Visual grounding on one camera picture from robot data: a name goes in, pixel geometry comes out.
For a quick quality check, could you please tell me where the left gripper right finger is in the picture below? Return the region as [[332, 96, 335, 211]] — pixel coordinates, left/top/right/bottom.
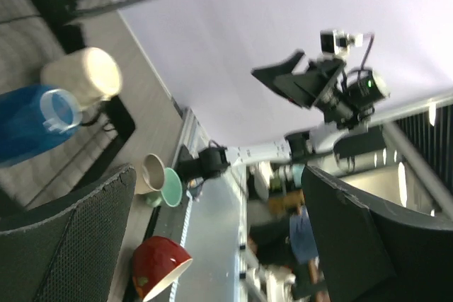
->
[[302, 166, 452, 301]]

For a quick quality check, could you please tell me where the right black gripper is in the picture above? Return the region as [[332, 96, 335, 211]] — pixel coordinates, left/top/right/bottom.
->
[[251, 50, 346, 111]]

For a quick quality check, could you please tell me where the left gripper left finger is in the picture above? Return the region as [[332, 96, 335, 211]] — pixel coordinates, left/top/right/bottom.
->
[[1, 164, 136, 301]]

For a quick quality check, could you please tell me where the blue mug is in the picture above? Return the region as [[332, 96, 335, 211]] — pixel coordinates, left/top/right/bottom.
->
[[1, 84, 82, 168]]

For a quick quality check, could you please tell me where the cream enamel mug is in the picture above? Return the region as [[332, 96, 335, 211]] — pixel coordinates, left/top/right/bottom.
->
[[40, 47, 122, 110]]

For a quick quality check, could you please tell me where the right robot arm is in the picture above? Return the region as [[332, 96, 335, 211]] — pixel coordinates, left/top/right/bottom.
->
[[175, 50, 390, 182]]

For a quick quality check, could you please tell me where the large white red cup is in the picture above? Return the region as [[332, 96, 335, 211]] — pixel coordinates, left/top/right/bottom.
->
[[132, 236, 193, 301]]

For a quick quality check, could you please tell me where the steel cup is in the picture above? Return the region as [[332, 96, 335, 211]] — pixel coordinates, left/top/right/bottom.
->
[[132, 153, 165, 194]]

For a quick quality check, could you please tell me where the mint green cup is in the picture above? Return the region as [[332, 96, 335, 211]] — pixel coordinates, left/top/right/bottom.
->
[[145, 168, 183, 208]]

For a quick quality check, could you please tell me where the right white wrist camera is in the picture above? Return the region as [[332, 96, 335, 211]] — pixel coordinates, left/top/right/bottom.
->
[[320, 30, 364, 56]]

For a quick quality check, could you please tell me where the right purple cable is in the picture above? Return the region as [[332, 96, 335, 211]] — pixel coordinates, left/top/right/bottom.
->
[[359, 33, 377, 69]]

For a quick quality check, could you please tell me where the slotted cable duct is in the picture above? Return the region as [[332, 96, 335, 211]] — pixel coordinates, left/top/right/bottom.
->
[[166, 195, 194, 302]]

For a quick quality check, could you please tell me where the black wire dish rack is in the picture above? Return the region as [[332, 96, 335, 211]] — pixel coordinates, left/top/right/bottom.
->
[[1, 0, 182, 216]]

